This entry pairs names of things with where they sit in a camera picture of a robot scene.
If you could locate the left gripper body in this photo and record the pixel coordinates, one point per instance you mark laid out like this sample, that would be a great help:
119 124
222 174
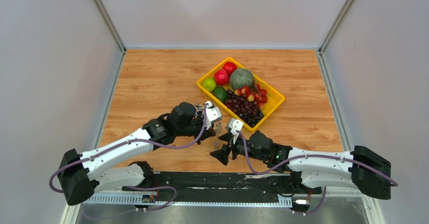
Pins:
197 125

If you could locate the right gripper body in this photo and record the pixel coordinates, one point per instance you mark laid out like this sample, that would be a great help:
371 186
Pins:
239 148

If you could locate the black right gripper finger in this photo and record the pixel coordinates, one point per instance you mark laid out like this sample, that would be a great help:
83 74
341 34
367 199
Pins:
227 137
222 155

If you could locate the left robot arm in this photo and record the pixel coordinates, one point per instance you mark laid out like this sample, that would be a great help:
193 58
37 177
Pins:
80 175

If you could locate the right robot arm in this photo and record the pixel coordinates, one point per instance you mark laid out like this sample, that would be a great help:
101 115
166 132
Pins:
360 168

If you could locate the pile of tagged keys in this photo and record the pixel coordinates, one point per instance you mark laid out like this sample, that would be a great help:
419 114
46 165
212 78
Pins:
199 107

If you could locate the purple grape bunch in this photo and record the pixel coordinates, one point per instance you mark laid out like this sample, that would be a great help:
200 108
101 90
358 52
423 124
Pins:
247 111

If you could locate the dark green lime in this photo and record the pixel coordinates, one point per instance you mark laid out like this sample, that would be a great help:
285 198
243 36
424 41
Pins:
220 93

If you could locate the light green apple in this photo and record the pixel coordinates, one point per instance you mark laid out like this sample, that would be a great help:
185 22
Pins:
209 84

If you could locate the red apple near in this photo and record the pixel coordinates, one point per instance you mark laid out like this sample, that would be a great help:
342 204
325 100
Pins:
221 77

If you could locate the red apple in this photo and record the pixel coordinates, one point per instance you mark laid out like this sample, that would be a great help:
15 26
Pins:
229 67
221 77

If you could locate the green netted melon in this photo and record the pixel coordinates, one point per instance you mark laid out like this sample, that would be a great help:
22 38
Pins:
241 77

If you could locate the red apple far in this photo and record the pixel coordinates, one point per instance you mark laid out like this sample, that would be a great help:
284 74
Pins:
229 67

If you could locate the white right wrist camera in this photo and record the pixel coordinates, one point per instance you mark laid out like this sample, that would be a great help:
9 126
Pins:
234 128

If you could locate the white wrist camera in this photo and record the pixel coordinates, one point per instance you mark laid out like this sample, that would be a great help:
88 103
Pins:
234 128
212 114

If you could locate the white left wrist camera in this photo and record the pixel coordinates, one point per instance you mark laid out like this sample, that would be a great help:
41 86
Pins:
212 114

